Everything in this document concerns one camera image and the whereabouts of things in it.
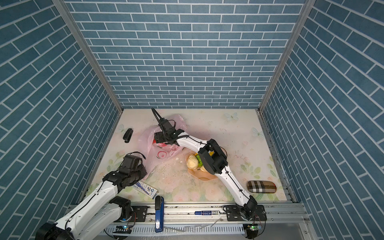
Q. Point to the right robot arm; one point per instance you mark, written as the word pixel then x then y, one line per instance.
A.
pixel 214 160

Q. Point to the black stapler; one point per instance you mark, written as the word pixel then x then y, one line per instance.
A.
pixel 128 135

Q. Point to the blue marker pen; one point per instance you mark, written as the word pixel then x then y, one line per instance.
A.
pixel 207 213

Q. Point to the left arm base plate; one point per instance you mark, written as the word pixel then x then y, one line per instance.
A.
pixel 138 214

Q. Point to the blue stapler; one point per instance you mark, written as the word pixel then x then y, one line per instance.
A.
pixel 159 214

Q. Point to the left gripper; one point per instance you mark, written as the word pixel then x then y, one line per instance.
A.
pixel 141 167

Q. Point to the aluminium front rail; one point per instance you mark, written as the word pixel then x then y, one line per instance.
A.
pixel 184 214

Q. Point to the toothpaste box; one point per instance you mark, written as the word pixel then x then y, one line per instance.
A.
pixel 145 189

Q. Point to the green fake fruit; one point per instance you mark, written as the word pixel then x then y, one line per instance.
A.
pixel 200 163

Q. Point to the pink plastic bag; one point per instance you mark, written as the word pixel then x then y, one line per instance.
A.
pixel 155 153

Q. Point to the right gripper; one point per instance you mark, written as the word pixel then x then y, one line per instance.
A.
pixel 158 137

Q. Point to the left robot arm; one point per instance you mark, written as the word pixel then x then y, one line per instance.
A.
pixel 102 207

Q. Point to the peach scalloped bowl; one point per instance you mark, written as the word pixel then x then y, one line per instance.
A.
pixel 203 176

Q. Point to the plaid glasses case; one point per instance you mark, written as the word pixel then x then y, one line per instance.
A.
pixel 263 187

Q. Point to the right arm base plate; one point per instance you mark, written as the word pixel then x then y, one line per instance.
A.
pixel 235 213

